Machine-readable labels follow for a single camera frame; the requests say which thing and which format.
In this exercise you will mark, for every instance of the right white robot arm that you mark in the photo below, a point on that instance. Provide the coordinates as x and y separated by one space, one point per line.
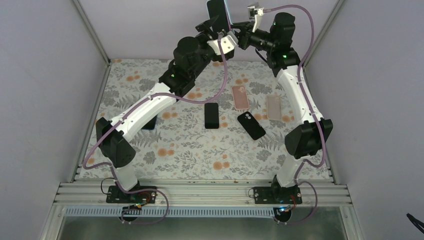
306 143

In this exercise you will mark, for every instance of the black phone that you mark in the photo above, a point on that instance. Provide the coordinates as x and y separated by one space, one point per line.
211 115

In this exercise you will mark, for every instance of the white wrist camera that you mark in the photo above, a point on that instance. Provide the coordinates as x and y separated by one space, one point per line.
255 13
227 43

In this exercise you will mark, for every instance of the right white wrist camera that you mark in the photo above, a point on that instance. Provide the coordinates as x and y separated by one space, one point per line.
255 13

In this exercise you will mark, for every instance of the beige phone case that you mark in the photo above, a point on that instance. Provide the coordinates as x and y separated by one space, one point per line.
274 108

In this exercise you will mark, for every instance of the black phone case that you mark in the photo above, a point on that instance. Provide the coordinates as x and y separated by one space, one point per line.
251 125

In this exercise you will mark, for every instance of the black object at corner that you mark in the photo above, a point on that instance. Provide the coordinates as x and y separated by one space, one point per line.
416 222

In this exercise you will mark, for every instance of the floral patterned table mat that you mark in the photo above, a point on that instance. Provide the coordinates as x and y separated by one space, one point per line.
180 147

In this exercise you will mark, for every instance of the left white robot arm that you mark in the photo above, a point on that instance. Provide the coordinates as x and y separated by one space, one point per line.
190 57

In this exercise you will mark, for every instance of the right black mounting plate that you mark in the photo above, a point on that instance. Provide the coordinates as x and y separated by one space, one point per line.
276 196

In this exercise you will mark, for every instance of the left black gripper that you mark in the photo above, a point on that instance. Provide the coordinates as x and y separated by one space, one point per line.
205 27

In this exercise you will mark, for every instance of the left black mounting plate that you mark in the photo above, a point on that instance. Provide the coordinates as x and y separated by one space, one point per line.
146 196

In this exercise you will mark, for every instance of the dark blue phone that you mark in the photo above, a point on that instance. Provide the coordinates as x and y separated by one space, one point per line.
151 124

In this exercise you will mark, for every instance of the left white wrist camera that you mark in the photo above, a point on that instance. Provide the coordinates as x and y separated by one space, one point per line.
227 43

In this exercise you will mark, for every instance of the pink phone case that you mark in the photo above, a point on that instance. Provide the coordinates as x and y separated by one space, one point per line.
240 97

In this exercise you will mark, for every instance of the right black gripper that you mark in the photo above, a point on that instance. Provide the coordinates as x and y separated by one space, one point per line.
246 28

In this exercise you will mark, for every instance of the black mounting plate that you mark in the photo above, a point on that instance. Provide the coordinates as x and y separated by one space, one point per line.
276 196
146 196

